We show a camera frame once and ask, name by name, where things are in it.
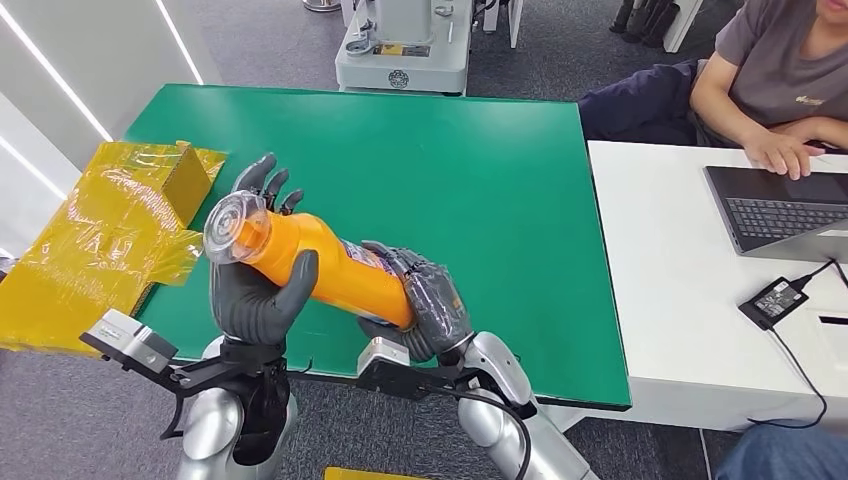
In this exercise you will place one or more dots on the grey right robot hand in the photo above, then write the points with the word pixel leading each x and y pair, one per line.
pixel 437 311

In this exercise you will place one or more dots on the person's right hand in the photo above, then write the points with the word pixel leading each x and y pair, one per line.
pixel 782 152

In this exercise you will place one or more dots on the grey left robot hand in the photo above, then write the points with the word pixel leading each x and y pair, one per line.
pixel 248 311

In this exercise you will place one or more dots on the orange detergent bottle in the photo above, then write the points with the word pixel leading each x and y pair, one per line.
pixel 344 278

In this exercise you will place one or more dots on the dark grey laptop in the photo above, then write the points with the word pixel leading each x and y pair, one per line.
pixel 782 218

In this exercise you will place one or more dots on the person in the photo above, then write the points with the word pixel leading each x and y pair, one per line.
pixel 768 60

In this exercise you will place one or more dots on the black power adapter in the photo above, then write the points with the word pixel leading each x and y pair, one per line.
pixel 775 301

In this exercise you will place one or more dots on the white cabinet panel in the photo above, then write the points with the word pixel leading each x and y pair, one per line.
pixel 682 26

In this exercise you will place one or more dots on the yellow film-wrapped cardboard box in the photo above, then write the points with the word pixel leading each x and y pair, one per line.
pixel 79 265

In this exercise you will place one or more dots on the flat black object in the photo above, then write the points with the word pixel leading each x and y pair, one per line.
pixel 835 320

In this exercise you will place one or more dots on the yellow box edge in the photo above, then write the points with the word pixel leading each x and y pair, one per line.
pixel 358 475

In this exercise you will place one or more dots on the white machine base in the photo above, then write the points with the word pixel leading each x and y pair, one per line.
pixel 424 73

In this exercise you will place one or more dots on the white furniture panels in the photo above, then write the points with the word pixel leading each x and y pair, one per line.
pixel 515 20

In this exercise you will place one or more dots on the person's leg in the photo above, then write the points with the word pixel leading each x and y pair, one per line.
pixel 788 457

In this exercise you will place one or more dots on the round metal base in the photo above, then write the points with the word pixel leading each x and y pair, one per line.
pixel 323 5

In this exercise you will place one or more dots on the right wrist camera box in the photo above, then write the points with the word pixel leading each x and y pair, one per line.
pixel 383 351

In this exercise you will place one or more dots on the black left camera bracket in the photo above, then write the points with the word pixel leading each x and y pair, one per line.
pixel 205 378

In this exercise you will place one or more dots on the black camera bracket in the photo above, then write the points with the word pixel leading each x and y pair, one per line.
pixel 404 384
pixel 205 378

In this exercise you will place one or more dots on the black right camera bracket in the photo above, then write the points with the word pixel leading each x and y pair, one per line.
pixel 404 384

